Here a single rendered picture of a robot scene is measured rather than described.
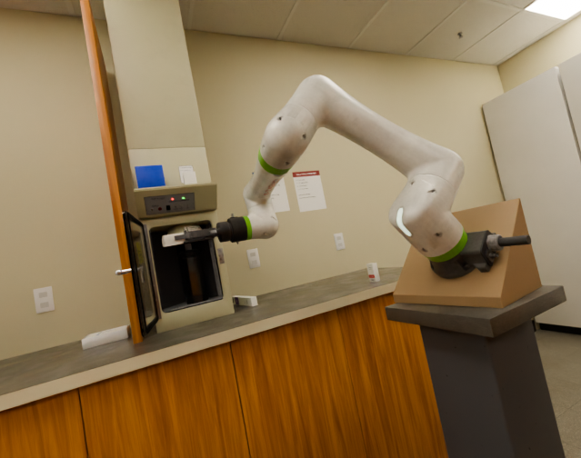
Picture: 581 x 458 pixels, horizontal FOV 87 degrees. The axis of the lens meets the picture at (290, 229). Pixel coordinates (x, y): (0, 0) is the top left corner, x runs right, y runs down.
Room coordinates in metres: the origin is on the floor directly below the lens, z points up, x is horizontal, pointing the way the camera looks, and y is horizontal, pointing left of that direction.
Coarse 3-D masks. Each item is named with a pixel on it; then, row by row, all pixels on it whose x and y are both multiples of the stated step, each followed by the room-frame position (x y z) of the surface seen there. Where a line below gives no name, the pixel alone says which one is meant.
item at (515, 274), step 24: (456, 216) 0.98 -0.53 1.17; (480, 216) 0.90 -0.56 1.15; (504, 216) 0.84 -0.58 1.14; (408, 264) 1.01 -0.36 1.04; (504, 264) 0.76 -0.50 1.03; (528, 264) 0.82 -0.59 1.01; (408, 288) 0.95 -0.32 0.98; (432, 288) 0.88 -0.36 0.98; (456, 288) 0.82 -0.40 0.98; (480, 288) 0.77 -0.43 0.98; (504, 288) 0.73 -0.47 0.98; (528, 288) 0.80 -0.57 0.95
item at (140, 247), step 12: (132, 228) 1.02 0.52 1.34; (144, 240) 1.21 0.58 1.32; (144, 252) 1.17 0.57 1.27; (132, 264) 0.95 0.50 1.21; (144, 264) 1.13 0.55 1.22; (132, 276) 0.95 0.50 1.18; (144, 276) 1.09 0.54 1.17; (144, 288) 1.06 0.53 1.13; (144, 300) 1.03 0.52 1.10; (144, 336) 0.96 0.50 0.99
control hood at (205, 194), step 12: (144, 192) 1.17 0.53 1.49; (156, 192) 1.19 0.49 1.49; (168, 192) 1.21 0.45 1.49; (180, 192) 1.23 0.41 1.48; (192, 192) 1.25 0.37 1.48; (204, 192) 1.28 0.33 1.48; (216, 192) 1.31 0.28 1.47; (144, 204) 1.20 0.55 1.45; (204, 204) 1.32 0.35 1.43; (216, 204) 1.35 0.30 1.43; (144, 216) 1.23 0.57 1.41; (156, 216) 1.27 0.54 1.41
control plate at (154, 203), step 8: (152, 200) 1.20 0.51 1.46; (160, 200) 1.22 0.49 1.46; (168, 200) 1.23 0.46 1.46; (176, 200) 1.25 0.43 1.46; (184, 200) 1.26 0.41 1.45; (192, 200) 1.28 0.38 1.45; (152, 208) 1.22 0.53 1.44; (176, 208) 1.27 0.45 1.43; (184, 208) 1.29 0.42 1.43; (192, 208) 1.30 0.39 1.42
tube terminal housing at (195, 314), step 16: (144, 160) 1.27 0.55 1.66; (160, 160) 1.30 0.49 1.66; (176, 160) 1.33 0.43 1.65; (192, 160) 1.35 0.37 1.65; (176, 176) 1.32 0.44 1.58; (208, 176) 1.38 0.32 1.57; (160, 224) 1.28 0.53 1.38; (176, 224) 1.33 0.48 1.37; (224, 256) 1.38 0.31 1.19; (224, 272) 1.38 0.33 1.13; (224, 288) 1.37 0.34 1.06; (160, 304) 1.26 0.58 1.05; (208, 304) 1.34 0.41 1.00; (224, 304) 1.37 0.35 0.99; (160, 320) 1.26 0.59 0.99; (176, 320) 1.28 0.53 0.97; (192, 320) 1.31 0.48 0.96
